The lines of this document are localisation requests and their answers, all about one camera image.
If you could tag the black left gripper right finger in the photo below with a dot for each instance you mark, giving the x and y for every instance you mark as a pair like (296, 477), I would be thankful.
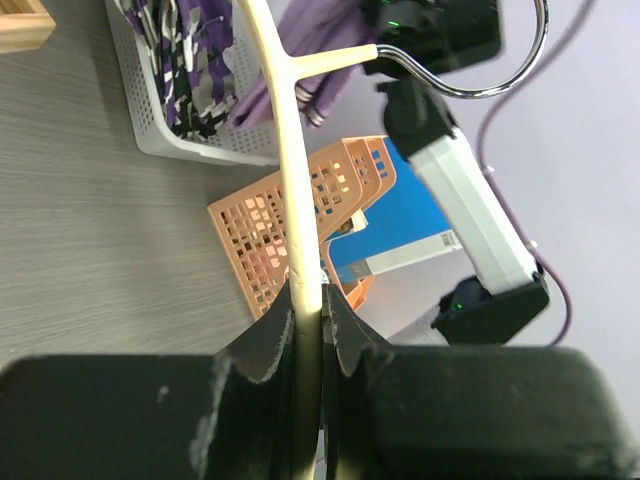
(464, 412)

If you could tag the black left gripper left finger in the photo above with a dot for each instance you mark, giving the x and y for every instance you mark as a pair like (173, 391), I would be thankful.
(227, 415)

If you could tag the cream white hanger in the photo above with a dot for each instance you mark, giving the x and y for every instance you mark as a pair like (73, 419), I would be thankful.
(295, 175)

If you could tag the purple camouflage trousers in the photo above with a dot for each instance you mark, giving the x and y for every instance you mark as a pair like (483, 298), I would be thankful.
(186, 42)

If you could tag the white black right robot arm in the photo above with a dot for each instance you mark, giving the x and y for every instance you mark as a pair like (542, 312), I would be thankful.
(416, 41)

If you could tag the blue folder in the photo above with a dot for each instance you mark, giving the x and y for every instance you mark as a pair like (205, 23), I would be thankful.
(404, 226)

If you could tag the pink desk organizer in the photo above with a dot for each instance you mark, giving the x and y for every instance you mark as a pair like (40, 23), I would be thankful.
(347, 178)

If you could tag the white plastic basket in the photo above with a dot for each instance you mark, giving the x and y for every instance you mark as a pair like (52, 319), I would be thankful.
(254, 147)

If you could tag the wooden clothes rack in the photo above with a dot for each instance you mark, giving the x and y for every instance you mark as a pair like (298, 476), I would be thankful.
(24, 25)

